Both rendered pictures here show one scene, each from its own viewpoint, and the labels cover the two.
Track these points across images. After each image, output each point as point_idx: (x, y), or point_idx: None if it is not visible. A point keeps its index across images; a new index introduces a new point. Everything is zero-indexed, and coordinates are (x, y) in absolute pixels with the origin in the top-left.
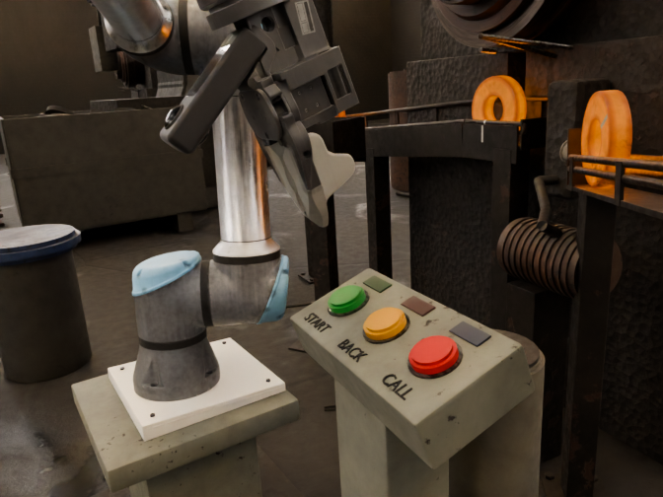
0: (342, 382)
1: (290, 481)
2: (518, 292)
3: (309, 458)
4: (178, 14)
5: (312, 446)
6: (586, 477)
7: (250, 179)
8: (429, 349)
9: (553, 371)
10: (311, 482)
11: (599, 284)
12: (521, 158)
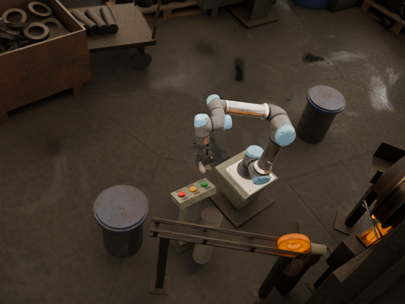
0: None
1: (255, 214)
2: None
3: (269, 219)
4: (286, 113)
5: (275, 220)
6: (260, 292)
7: (264, 157)
8: (181, 193)
9: (288, 278)
10: (258, 221)
11: (277, 265)
12: None
